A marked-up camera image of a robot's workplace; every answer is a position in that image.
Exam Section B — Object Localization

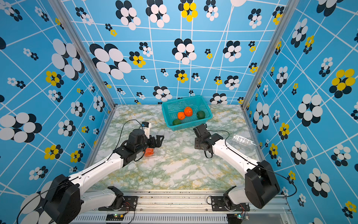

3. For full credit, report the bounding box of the aluminium corner post right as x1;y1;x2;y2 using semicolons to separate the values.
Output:
242;0;299;110

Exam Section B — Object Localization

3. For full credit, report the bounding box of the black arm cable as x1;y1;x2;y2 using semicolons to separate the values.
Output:
16;119;146;224
205;130;297;211

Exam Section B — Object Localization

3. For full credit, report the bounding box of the green circuit board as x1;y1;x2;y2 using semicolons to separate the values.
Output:
106;213;125;222
227;214;243;224

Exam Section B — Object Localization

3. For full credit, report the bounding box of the aluminium corner post left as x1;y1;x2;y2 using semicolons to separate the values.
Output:
49;1;116;110

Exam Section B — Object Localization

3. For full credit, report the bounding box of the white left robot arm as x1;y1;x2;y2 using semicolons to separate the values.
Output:
43;122;164;224

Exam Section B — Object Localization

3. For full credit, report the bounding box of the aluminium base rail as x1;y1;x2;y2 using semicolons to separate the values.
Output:
72;190;296;224

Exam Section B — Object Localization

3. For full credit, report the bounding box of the teal plastic basket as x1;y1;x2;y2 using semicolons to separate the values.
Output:
162;96;213;131

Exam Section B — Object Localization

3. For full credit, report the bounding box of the green circuit board left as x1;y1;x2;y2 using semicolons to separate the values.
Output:
106;213;125;222

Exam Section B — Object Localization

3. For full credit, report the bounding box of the green circuit board right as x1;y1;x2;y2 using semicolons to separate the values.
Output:
227;214;243;224

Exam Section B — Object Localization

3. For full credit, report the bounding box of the orange fruit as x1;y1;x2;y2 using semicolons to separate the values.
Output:
145;148;154;157
177;112;186;120
184;107;193;117

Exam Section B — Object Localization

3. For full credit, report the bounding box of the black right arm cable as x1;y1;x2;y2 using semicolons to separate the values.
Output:
205;130;297;211

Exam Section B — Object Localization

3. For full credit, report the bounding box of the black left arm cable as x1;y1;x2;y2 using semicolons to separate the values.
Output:
16;119;146;224

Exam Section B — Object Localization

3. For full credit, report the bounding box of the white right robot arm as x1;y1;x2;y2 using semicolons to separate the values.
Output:
193;124;280;211

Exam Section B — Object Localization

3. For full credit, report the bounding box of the green fruit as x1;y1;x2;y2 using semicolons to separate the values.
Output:
196;111;206;119
172;119;181;126

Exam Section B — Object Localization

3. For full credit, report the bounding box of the aluminium corner post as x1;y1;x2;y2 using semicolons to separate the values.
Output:
242;0;299;110
49;1;116;110

